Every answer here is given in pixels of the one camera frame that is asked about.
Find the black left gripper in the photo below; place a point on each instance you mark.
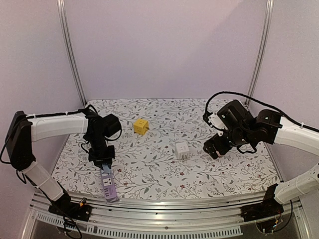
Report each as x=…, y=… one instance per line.
x=107, y=159

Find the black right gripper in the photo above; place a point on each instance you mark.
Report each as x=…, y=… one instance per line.
x=217, y=147

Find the blue cube plug adapter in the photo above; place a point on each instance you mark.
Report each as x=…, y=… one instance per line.
x=105, y=170

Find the purple power strip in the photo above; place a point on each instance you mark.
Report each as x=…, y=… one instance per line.
x=108, y=186

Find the white cube socket adapter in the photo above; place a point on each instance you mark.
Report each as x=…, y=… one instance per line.
x=182, y=150

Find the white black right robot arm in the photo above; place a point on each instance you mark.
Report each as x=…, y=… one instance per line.
x=235, y=127

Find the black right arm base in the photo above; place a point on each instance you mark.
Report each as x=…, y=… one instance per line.
x=267, y=208

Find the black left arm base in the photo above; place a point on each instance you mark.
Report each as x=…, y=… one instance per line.
x=75, y=210

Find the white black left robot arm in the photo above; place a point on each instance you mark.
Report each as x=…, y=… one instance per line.
x=27, y=129

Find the yellow cube socket adapter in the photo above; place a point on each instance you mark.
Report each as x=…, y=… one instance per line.
x=141, y=126

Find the floral patterned tablecloth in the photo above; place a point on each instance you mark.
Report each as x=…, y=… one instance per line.
x=146, y=167

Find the aluminium table front rail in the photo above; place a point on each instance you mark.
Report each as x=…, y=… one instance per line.
x=208, y=218

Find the right aluminium frame post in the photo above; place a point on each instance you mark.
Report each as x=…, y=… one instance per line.
x=262, y=47

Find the aluminium frame post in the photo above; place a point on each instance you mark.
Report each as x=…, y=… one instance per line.
x=69, y=50
x=262, y=47

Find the left aluminium frame post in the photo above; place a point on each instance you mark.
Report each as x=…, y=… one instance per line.
x=69, y=50

